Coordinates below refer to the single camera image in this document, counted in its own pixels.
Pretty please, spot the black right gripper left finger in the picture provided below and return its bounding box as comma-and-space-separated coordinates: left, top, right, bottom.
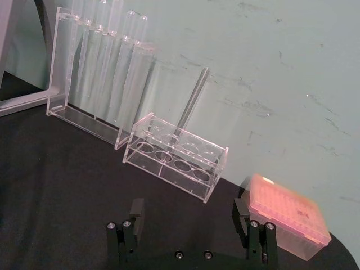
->
106, 197, 146, 267

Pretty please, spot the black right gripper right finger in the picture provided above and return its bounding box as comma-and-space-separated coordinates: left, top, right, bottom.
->
231, 197, 280, 267

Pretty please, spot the pink translucent pipette tip box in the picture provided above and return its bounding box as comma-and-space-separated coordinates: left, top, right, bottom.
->
238, 173, 333, 261

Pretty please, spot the low clear acrylic holed rack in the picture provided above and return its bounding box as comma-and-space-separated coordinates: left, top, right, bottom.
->
122, 111, 230, 204

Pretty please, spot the black table cloth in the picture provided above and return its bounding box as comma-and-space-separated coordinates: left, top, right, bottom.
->
0, 71, 360, 270

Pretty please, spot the thin clear glass rod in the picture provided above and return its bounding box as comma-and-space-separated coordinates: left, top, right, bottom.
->
163, 66, 210, 163

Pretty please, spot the clear glass test tube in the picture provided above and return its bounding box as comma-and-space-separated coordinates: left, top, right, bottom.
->
67, 0, 86, 95
78, 0, 111, 115
119, 15, 149, 136
94, 0, 125, 120
108, 10, 137, 124

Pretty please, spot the tall clear acrylic tube rack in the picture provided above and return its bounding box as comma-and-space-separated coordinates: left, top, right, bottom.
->
46, 6, 157, 150

